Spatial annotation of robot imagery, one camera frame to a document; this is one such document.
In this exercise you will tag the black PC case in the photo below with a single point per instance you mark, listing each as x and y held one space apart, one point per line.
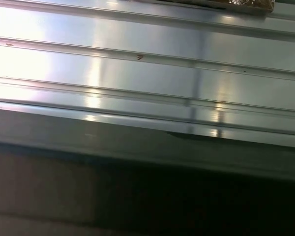
162 196

